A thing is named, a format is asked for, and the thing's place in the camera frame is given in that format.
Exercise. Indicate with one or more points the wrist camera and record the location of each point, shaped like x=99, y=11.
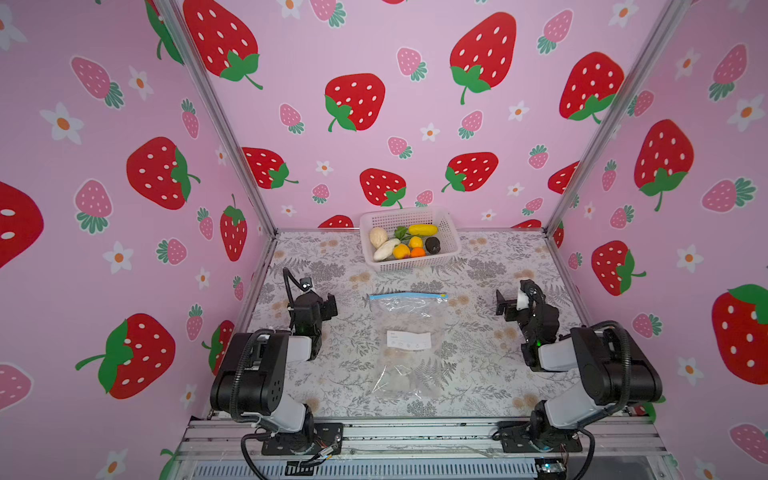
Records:
x=305, y=284
x=523, y=299

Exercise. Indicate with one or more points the clear zip top bag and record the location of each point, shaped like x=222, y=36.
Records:
x=410, y=329

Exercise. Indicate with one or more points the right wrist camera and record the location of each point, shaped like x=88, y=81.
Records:
x=523, y=299

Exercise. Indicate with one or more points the aluminium corner post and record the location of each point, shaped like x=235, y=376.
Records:
x=663, y=30
x=180, y=34

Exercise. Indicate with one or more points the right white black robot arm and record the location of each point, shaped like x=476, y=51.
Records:
x=613, y=373

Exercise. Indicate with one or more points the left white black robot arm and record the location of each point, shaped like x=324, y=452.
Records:
x=250, y=383

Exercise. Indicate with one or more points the left aluminium corner post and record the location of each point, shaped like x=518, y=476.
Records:
x=180, y=34

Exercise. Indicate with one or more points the white plastic basket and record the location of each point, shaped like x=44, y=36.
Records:
x=390, y=220

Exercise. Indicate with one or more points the beige toy potato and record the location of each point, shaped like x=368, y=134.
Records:
x=378, y=236

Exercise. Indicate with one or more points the right aluminium corner post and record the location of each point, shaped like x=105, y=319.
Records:
x=663, y=30

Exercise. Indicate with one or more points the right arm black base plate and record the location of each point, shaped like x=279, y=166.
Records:
x=519, y=437

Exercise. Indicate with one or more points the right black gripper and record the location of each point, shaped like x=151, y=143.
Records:
x=513, y=307

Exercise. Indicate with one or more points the yellow toy banana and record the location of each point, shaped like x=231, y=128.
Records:
x=423, y=230

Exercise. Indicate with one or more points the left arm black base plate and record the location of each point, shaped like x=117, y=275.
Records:
x=325, y=438

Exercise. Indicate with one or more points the white toy radish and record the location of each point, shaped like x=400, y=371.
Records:
x=386, y=249

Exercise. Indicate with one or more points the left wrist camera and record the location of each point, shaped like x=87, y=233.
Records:
x=305, y=284

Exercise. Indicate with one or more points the aluminium front rail frame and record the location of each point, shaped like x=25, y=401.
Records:
x=436, y=448

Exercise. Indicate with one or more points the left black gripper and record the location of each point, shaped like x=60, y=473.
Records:
x=324, y=306

